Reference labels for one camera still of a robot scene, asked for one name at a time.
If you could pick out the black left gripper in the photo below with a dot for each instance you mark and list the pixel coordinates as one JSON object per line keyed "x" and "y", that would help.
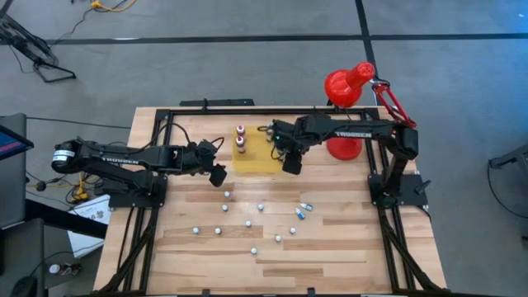
{"x": 201, "y": 156}

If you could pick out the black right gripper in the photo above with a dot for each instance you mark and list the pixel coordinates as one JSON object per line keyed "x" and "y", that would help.
{"x": 288, "y": 134}

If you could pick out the coloured pegs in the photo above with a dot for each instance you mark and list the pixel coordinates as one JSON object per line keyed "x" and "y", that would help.
{"x": 240, "y": 144}

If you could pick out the large pink food coloring bottle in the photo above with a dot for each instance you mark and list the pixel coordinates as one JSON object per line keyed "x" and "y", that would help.
{"x": 240, "y": 131}

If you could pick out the small green food coloring bottle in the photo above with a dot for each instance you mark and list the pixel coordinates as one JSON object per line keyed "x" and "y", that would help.
{"x": 306, "y": 206}

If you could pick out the small blue label coloring bottle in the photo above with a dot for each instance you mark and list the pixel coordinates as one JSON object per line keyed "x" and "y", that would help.
{"x": 300, "y": 213}

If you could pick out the small brown food coloring bottle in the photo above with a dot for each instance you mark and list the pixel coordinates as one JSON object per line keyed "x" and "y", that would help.
{"x": 278, "y": 238}

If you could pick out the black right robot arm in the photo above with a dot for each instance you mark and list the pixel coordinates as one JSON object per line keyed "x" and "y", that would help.
{"x": 359, "y": 131}

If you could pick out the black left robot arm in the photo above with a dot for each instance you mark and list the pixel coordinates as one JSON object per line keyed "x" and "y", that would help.
{"x": 123, "y": 158}

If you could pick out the yellow translucent plastic tray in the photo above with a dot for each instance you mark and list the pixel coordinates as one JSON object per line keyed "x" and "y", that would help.
{"x": 255, "y": 158}

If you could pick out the black bar device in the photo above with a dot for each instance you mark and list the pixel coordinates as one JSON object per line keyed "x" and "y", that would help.
{"x": 218, "y": 102}

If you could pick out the red desk lamp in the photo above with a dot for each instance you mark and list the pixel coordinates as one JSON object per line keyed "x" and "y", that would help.
{"x": 344, "y": 86}

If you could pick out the white printed paper box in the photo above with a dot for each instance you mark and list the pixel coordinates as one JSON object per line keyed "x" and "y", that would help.
{"x": 88, "y": 214}

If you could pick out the black floor beam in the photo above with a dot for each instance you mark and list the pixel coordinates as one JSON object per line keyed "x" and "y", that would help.
{"x": 62, "y": 218}

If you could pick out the small red floor bottle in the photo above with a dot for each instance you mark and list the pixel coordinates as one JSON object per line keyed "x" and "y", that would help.
{"x": 77, "y": 269}

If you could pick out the small brown floor bottle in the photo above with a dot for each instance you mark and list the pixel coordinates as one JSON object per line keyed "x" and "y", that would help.
{"x": 68, "y": 270}

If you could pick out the white round lid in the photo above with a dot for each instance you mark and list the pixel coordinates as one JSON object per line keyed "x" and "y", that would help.
{"x": 54, "y": 269}

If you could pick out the laptop with lit screen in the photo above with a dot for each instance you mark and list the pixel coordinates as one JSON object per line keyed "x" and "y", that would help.
{"x": 10, "y": 144}

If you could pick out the grey cabinet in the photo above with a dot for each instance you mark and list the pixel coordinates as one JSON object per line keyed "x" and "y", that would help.
{"x": 12, "y": 189}

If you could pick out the black tripod stand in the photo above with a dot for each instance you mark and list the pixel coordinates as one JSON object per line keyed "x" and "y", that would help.
{"x": 24, "y": 41}

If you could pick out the black floor stand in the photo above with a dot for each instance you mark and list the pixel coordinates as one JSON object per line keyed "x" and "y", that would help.
{"x": 511, "y": 156}

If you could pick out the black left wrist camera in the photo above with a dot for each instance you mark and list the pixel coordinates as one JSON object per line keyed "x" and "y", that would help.
{"x": 218, "y": 175}

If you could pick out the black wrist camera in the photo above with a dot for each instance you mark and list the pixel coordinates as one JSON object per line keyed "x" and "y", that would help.
{"x": 218, "y": 175}
{"x": 292, "y": 164}

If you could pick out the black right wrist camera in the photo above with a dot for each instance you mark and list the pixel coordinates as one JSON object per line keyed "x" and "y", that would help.
{"x": 292, "y": 164}

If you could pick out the black aluminium table frame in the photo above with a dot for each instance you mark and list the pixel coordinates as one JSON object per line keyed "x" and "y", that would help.
{"x": 268, "y": 111}

